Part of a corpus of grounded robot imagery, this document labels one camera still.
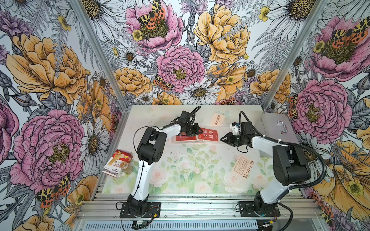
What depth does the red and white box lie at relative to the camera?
33.4 inches

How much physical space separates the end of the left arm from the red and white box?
37 cm

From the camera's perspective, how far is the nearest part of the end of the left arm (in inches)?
33.6
